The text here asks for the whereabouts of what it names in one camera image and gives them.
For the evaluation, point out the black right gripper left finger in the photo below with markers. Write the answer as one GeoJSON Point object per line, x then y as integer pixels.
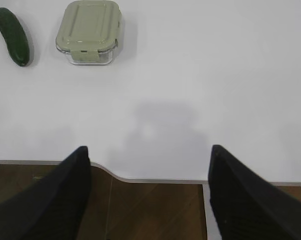
{"type": "Point", "coordinates": [52, 208]}

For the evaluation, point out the green cucumber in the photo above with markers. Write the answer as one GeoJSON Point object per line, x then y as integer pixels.
{"type": "Point", "coordinates": [15, 37]}

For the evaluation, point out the green lid glass food container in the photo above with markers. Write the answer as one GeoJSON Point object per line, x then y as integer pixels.
{"type": "Point", "coordinates": [89, 32]}

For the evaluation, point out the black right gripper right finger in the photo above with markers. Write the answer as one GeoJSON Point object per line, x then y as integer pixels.
{"type": "Point", "coordinates": [245, 206]}

